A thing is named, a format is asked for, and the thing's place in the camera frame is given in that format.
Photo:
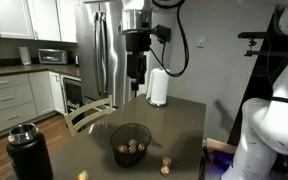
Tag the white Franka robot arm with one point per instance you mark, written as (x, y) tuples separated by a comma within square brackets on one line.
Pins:
[(274, 126)]

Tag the tan wooden box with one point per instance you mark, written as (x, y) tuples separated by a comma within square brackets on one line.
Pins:
[(220, 145)]

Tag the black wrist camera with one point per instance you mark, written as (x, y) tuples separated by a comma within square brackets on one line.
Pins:
[(161, 33)]

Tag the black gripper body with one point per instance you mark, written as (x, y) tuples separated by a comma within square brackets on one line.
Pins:
[(138, 41)]

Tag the black beverage cooler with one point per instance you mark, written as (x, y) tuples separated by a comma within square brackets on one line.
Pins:
[(72, 93)]

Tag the dark counter kettle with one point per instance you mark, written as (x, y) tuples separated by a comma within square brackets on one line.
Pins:
[(76, 60)]

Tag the white upper cabinet door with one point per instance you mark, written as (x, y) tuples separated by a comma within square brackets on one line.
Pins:
[(67, 20), (45, 18), (12, 16)]

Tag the shallow white cabinet drawer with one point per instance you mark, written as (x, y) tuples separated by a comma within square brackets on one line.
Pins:
[(4, 82)]

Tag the white paper towel roll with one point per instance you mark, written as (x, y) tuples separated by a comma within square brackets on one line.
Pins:
[(159, 86)]

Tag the black bottle with steel rim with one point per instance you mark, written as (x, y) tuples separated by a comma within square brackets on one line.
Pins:
[(29, 156)]

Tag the silver toaster oven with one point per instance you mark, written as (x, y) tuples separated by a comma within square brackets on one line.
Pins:
[(52, 56)]

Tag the white cabinet door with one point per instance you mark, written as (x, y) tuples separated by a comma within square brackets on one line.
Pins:
[(67, 20), (12, 16), (42, 93), (45, 18), (58, 93)]

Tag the white counter canister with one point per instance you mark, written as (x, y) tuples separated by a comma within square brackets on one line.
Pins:
[(24, 55)]

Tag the black camera stand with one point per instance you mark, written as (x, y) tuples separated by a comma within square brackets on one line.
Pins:
[(260, 83)]

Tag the white lower cabinet door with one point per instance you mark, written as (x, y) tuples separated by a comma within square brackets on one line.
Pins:
[(42, 93), (58, 93)]

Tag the stainless steel fridge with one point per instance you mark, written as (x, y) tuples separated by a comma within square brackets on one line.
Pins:
[(94, 50)]

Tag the white light switch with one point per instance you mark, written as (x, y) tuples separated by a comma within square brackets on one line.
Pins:
[(201, 41)]

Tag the wooden chair back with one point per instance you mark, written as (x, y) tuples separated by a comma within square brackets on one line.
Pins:
[(84, 115)]

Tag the dark kitchen countertop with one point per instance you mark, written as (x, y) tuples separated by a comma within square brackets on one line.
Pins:
[(24, 69)]

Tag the steel paper towel holder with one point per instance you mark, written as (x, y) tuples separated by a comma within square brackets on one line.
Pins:
[(157, 104)]

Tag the deep white cabinet drawer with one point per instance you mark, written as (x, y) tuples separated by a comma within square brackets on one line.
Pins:
[(10, 117), (7, 98)]

